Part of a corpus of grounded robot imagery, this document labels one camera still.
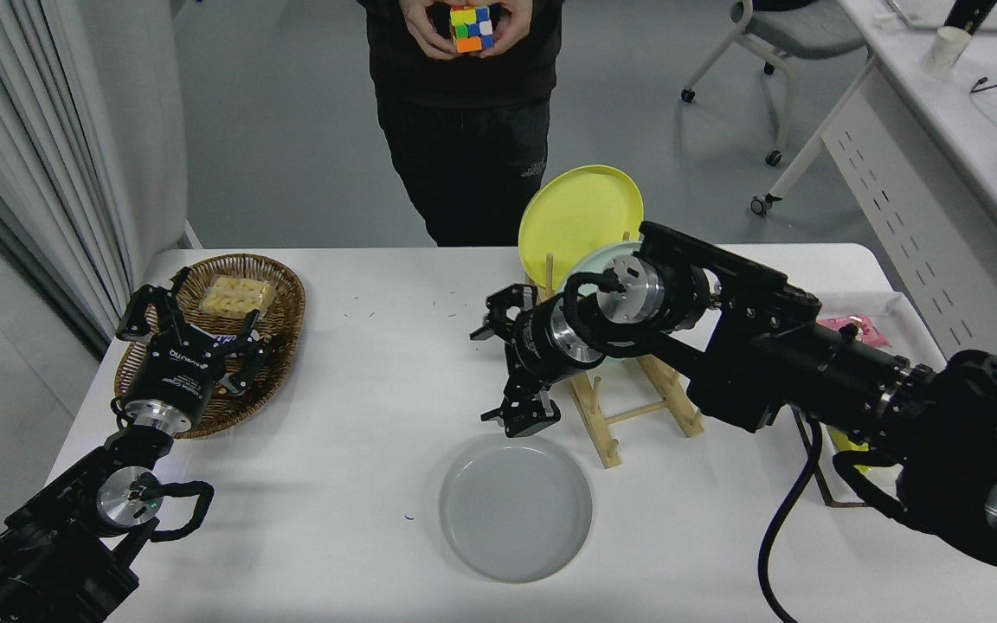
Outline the yellow snack bar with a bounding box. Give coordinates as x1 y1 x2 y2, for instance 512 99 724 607
827 428 867 472

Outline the white curtain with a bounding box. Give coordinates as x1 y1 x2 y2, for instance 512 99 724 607
0 0 140 356

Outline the black tall object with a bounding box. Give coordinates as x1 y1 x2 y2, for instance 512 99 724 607
942 0 997 35

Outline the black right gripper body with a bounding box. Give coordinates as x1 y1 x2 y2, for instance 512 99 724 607
510 303 588 388

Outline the white tray with dark base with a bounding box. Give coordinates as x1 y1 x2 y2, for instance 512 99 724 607
793 292 949 508

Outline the person's left hand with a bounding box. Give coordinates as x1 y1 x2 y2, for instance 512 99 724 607
481 0 536 60

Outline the person's right hand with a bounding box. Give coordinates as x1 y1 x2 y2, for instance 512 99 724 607
399 0 465 61

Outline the pale green plate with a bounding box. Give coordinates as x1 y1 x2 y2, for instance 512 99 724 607
550 241 643 369

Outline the colourful puzzle cube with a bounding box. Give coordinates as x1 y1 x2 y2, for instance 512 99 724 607
450 4 502 55

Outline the clear pack of yellow snacks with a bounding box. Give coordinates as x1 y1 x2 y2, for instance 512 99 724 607
201 274 278 318

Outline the grey plate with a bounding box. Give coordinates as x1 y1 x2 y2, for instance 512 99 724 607
439 434 594 583

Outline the wooden plate rack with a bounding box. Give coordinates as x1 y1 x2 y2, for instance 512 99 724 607
525 229 706 471

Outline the yellow plate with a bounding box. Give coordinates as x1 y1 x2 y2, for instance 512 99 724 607
518 164 645 291

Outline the grey office chair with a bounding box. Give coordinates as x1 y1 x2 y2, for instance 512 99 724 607
681 0 880 167

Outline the brown wicker basket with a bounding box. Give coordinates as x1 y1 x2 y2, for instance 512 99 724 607
115 253 307 440

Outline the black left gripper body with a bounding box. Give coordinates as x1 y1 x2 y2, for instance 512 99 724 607
122 336 233 429

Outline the white office desk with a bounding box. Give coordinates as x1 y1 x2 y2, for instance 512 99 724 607
749 0 997 503

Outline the pink snack pack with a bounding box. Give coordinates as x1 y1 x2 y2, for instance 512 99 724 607
817 314 891 347

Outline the person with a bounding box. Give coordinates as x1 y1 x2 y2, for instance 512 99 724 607
358 0 565 247

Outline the white paper cup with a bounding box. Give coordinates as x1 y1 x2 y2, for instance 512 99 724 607
924 27 973 70

